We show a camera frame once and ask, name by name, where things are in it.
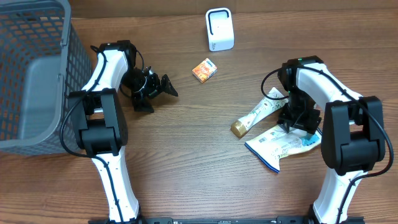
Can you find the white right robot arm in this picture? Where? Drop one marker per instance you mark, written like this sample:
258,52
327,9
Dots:
353,135

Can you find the white barcode scanner stand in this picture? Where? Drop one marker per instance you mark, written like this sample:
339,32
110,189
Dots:
219,26

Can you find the yellow wet wipes pack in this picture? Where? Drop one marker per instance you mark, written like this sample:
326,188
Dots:
275,144

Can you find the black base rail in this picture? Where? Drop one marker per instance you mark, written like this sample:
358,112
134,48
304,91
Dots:
277,220

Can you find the white Pantene conditioner tube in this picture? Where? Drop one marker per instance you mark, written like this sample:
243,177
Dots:
272,102

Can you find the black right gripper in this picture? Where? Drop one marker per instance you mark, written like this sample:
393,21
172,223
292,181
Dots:
311,121

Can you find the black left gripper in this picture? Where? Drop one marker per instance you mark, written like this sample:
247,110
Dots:
138,100

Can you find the small orange snack packet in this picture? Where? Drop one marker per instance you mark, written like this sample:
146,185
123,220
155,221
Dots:
204,70

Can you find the grey plastic mesh basket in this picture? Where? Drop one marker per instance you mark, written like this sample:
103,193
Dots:
42,61

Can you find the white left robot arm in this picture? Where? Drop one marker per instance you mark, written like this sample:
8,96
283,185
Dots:
100,127

